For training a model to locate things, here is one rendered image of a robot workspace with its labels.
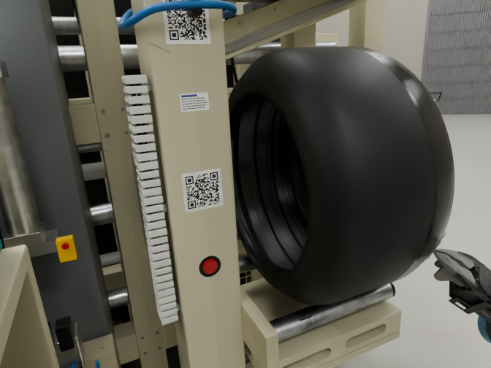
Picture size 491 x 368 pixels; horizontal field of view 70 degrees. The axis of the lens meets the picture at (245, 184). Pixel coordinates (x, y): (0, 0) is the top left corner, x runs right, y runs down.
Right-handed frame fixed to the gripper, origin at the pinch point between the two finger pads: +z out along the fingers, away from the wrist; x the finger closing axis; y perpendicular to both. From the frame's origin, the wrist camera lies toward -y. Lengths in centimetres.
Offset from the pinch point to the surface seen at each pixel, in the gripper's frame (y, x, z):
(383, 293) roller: 16.5, -4.2, 0.8
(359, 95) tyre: -19.0, -2.0, 34.9
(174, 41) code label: -13, -11, 65
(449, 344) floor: 95, 62, -95
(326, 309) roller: 19.1, -15.1, 12.2
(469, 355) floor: 88, 58, -100
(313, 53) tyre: -17.0, 5.7, 45.7
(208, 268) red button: 16.9, -24.3, 39.0
